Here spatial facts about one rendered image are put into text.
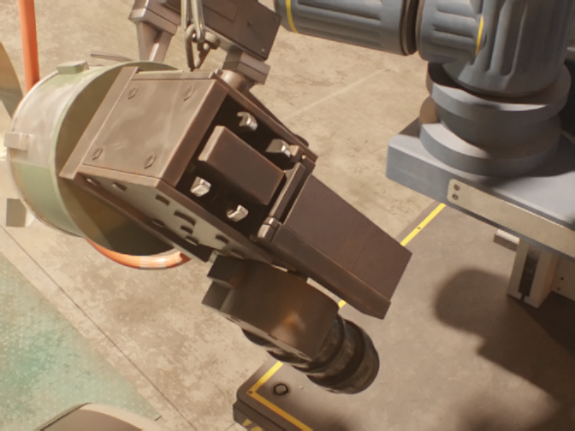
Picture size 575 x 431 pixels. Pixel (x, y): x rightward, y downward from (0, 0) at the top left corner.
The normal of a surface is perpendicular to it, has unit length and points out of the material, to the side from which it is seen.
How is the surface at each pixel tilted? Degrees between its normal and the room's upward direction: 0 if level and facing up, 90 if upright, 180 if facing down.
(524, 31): 90
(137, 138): 43
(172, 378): 0
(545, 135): 23
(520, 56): 90
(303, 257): 65
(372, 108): 0
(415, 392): 0
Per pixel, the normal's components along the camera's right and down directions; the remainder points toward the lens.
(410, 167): -0.62, 0.50
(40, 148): -0.80, -0.05
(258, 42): 0.59, 0.12
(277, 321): 0.12, -0.17
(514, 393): 0.00, -0.76
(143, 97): -0.67, -0.48
